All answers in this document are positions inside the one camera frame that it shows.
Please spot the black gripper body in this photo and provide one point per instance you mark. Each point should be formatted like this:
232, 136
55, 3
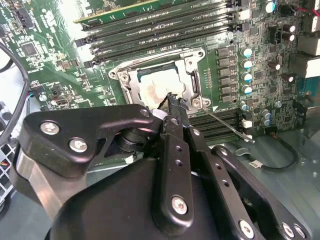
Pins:
120, 200

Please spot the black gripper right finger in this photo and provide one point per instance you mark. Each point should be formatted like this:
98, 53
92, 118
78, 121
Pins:
225, 185

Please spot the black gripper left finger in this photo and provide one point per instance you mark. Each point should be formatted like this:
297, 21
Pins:
62, 140

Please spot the metal socket cover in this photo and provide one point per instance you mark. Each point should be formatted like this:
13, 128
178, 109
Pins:
132, 86

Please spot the silver CPU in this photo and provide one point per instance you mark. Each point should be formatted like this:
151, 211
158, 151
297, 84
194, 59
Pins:
160, 87

